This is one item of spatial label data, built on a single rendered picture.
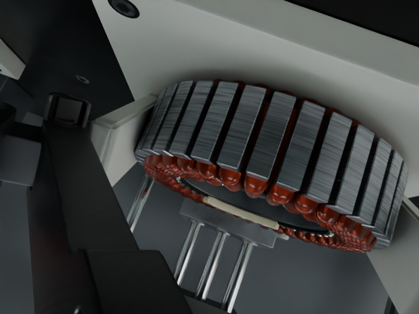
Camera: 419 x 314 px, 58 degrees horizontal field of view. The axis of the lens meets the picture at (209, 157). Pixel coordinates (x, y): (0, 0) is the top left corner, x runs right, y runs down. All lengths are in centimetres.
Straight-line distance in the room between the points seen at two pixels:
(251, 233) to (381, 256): 13
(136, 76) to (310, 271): 32
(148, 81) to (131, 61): 2
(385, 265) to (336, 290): 28
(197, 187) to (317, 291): 27
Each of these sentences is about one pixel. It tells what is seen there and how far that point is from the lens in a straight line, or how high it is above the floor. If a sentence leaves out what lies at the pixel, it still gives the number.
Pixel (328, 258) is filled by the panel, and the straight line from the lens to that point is 44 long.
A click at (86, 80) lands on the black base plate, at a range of 25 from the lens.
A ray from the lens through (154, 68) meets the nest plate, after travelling 16.
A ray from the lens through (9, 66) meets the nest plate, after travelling 28.
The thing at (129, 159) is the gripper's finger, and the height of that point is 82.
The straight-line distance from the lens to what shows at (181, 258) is 31.
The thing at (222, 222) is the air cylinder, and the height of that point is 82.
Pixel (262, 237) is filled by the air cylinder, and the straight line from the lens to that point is 29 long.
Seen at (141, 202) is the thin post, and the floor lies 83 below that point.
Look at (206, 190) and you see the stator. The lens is 19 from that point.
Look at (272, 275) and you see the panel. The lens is 42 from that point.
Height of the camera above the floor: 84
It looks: 13 degrees down
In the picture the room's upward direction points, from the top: 159 degrees counter-clockwise
